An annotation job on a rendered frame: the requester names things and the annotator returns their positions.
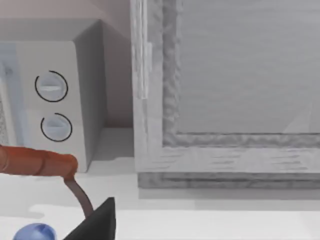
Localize blue rounded bottle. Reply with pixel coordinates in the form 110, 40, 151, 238
11, 223, 58, 240

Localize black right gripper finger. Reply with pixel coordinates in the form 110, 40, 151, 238
62, 196, 117, 240

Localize pale microwave knob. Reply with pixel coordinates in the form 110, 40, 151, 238
34, 70, 69, 103
40, 112, 73, 143

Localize grey cabinet door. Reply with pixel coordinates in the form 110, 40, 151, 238
162, 0, 320, 148

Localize reddish brown basket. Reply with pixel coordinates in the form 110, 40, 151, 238
0, 144, 95, 217

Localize pale microwave oven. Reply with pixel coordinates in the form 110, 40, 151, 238
0, 18, 106, 174

